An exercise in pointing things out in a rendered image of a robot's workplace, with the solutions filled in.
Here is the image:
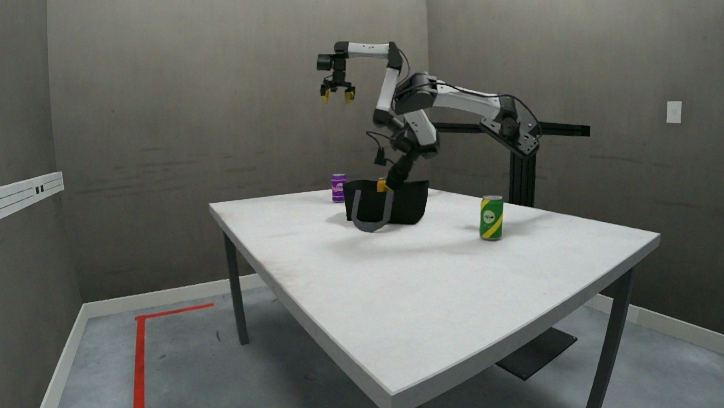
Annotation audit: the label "black tote bag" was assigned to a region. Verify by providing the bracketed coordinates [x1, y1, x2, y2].
[342, 180, 429, 232]

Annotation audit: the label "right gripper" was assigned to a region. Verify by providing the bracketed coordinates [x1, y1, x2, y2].
[320, 71, 356, 105]

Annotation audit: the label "green and yellow soda can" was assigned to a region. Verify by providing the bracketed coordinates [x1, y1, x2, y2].
[479, 195, 504, 241]

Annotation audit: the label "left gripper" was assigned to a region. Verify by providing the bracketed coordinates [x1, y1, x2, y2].
[383, 155, 415, 192]

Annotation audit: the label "purple drink can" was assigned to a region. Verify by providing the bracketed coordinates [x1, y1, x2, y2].
[332, 174, 347, 203]

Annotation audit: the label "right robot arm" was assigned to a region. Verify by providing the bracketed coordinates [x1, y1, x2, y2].
[317, 41, 408, 132]

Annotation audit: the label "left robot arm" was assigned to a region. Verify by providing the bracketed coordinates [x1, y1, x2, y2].
[390, 71, 539, 162]

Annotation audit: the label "yellow drink can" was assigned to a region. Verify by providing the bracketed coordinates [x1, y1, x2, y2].
[377, 177, 387, 192]

